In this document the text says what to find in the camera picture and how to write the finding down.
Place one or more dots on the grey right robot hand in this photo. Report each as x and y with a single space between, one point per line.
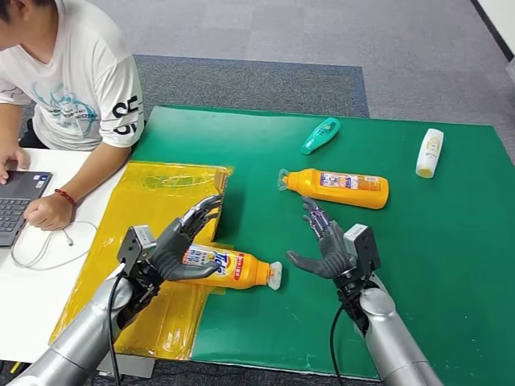
334 253

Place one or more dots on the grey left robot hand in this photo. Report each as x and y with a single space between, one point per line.
171 250

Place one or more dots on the orange bottle with clear cap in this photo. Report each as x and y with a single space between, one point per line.
249 271
309 189

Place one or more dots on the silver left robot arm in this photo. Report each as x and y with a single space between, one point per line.
80 341

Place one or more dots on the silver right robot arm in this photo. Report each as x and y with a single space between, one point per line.
394 341

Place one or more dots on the teal plastic bottle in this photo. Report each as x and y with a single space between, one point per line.
320 136

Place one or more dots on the white plastic bottle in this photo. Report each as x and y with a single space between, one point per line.
429 153

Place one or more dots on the yellow film-wrapped cardboard box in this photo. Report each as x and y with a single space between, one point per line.
133 213

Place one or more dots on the grey metal plate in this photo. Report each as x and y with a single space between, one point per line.
137 366

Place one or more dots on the green table mat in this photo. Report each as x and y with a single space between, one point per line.
442 255

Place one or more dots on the dark grey floor rug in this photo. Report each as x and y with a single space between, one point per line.
241 85

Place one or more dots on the grey laptop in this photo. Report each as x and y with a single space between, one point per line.
20 197

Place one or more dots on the seated person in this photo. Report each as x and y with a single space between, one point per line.
80 80

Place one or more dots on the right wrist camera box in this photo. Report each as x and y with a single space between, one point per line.
364 248

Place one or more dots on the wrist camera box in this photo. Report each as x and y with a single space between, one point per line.
134 248
364 248

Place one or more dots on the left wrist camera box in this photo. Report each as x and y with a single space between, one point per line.
134 248

